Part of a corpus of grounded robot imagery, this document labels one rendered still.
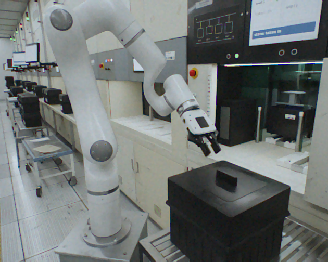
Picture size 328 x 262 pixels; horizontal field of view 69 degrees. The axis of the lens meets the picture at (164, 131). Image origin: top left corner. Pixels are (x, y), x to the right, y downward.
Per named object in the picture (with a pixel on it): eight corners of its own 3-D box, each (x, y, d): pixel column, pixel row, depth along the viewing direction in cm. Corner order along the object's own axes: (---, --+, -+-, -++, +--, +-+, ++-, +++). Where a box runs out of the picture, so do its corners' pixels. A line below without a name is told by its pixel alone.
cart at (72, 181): (24, 171, 340) (18, 139, 328) (61, 162, 370) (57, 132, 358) (37, 198, 265) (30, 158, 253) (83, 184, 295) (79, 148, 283)
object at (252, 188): (164, 202, 84) (163, 169, 81) (222, 180, 100) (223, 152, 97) (229, 253, 61) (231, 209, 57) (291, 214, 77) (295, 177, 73)
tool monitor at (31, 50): (26, 69, 361) (22, 44, 352) (61, 68, 389) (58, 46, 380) (29, 69, 329) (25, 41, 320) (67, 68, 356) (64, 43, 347)
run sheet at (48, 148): (30, 149, 289) (30, 148, 289) (49, 143, 308) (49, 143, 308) (44, 153, 272) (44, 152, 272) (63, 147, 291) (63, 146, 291)
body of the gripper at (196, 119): (183, 106, 82) (198, 132, 78) (204, 103, 88) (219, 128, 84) (174, 118, 88) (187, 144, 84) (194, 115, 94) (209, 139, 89)
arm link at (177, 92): (171, 111, 87) (191, 96, 84) (156, 84, 92) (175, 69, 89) (180, 116, 94) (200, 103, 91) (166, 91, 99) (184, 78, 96)
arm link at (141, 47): (106, 61, 80) (162, 123, 92) (142, 29, 75) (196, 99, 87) (111, 55, 88) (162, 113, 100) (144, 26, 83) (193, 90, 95)
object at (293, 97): (263, 137, 166) (267, 91, 158) (279, 132, 177) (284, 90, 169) (299, 145, 147) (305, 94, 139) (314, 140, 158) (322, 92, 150)
